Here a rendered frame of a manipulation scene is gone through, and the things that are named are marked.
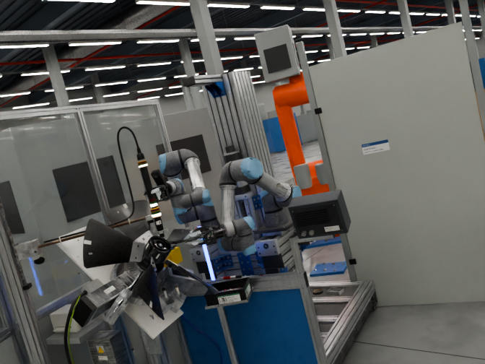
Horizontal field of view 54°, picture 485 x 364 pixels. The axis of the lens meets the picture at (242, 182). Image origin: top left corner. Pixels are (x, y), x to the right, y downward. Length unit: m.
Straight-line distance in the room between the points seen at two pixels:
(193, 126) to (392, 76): 3.84
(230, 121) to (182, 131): 3.69
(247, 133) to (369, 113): 1.08
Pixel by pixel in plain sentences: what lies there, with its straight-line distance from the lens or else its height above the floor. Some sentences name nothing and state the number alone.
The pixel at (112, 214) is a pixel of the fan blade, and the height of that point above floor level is 1.40.
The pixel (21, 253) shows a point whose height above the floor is 1.35.
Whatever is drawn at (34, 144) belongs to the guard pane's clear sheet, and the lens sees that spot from 2.90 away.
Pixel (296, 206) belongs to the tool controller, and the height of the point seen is 1.23.
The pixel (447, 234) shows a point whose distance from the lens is 3.84.
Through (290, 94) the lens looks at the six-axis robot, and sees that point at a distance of 6.21.
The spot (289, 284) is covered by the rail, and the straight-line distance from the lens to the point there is 2.58.
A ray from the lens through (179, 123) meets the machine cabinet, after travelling 6.76.
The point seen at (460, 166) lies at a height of 1.02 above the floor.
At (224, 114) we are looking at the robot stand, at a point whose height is 1.78.
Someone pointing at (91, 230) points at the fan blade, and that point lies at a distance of 2.22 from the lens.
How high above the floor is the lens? 1.66
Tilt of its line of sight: 6 degrees down
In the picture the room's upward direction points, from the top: 14 degrees counter-clockwise
